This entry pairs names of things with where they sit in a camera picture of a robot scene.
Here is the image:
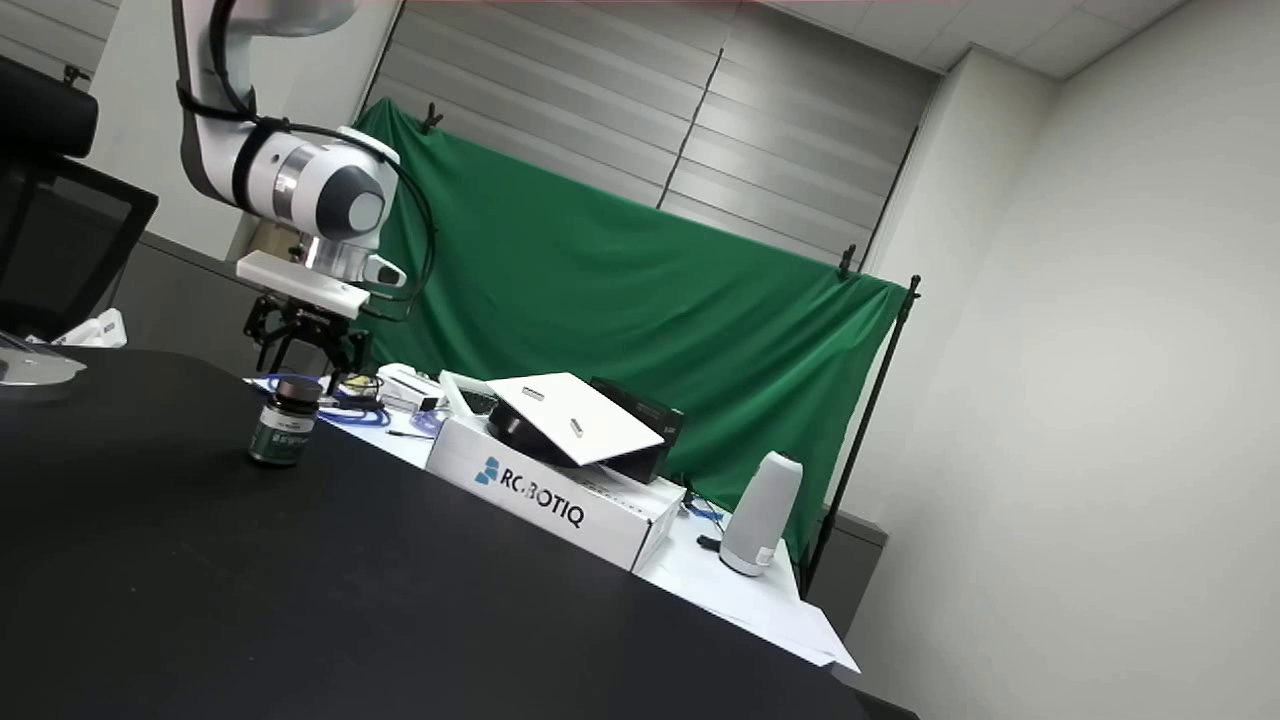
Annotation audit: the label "white flat stand base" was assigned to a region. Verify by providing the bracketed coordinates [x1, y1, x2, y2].
[0, 342, 90, 391]

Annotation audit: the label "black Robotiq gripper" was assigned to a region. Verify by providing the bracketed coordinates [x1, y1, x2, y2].
[241, 296, 370, 391]

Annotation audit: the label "white rounded small device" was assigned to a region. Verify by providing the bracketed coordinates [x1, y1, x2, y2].
[370, 361, 445, 411]

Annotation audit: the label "white box lid flap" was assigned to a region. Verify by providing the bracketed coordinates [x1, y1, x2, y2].
[482, 368, 668, 473]

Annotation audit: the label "dark tape roll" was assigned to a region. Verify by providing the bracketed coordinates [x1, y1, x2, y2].
[327, 374, 387, 411]

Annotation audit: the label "brown cardboard box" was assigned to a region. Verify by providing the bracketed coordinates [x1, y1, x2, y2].
[224, 211, 313, 292]

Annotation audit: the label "black backdrop stand pole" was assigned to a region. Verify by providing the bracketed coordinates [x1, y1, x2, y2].
[795, 273, 922, 599]

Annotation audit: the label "grey window blinds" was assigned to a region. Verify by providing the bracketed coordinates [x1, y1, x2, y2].
[365, 0, 940, 273]

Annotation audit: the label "thin blind control rod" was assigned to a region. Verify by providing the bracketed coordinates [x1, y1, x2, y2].
[652, 46, 726, 215]

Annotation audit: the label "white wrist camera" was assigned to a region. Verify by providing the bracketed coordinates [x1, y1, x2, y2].
[365, 254, 413, 296]

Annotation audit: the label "green backdrop cloth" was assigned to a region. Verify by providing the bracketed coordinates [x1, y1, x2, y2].
[280, 96, 912, 566]

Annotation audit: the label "dark green glass bottle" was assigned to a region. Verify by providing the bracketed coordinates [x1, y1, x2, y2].
[244, 374, 325, 473]

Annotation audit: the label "white wrist mounting plate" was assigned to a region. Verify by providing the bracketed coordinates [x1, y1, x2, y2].
[230, 248, 377, 326]

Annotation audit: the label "white Robotiq cardboard box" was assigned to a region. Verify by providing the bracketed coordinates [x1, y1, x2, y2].
[423, 374, 691, 577]

